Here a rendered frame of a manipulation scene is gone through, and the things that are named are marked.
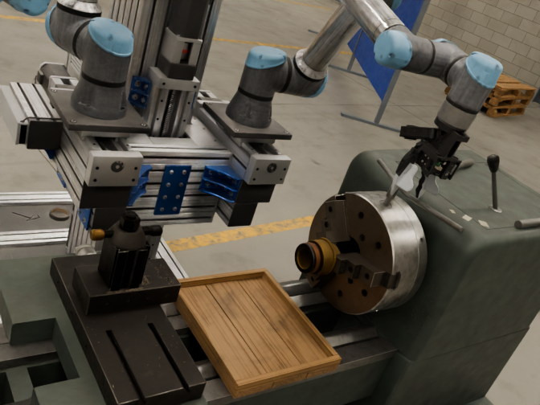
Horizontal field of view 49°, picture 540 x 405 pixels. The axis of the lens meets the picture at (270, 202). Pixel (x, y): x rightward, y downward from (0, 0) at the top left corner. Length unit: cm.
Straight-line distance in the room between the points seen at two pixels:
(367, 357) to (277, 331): 25
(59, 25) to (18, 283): 70
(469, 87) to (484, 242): 41
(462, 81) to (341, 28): 54
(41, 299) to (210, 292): 43
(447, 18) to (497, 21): 108
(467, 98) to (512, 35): 1101
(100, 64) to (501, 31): 1116
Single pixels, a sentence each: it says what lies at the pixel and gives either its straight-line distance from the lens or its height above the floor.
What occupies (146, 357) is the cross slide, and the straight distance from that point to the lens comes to 121.
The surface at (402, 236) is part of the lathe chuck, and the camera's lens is 145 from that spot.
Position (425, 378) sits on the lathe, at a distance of 179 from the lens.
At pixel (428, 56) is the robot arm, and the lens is 131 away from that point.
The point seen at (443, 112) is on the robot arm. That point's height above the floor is 152.
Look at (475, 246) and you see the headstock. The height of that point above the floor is 124.
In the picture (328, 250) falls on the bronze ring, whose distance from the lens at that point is 143.
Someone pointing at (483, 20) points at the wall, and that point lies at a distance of 1260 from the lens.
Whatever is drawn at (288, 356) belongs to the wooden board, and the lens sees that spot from 145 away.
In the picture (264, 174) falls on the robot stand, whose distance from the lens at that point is 181.
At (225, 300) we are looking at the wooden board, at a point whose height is 88.
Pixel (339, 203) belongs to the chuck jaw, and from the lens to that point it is 150.
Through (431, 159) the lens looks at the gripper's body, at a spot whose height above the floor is 141.
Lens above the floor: 181
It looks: 27 degrees down
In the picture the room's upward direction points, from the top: 19 degrees clockwise
